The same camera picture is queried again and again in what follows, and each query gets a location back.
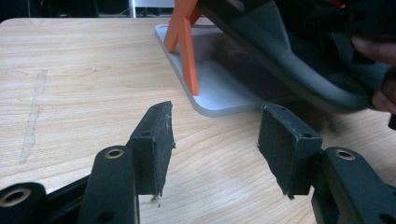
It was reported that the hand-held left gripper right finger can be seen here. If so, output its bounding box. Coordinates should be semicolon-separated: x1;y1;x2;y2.
256;102;324;201

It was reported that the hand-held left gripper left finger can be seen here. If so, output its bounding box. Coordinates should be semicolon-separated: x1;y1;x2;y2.
125;100;177;198

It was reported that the grey rack with orange posts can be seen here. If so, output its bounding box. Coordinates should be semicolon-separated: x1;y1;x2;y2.
154;0;283;119

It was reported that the black slipper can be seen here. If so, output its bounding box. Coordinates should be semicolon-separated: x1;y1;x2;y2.
195;0;396;115

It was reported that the clear tape strip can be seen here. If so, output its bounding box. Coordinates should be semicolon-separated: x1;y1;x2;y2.
19;68;49;165

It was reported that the white metal stand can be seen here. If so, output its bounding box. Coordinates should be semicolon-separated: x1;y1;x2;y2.
128;0;176;19

